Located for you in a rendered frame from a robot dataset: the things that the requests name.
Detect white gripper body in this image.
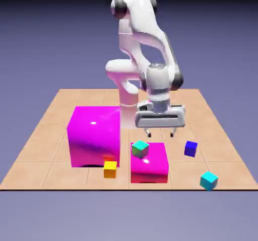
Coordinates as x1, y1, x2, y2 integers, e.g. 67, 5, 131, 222
135, 105, 186, 129

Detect small teal cube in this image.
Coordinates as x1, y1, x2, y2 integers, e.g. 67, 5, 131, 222
132, 140, 150, 159

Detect small blue cube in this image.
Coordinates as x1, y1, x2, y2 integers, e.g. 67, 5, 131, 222
183, 140, 198, 158

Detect small yellow cube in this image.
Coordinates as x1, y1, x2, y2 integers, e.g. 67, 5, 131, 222
103, 160, 118, 179

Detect small cyan cube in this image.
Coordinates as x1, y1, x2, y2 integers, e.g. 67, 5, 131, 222
200, 171, 219, 192

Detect low magenta box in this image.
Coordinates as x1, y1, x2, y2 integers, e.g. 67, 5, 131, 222
130, 142, 169, 184

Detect large magenta box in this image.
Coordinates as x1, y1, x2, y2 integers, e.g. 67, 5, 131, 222
67, 106, 121, 168

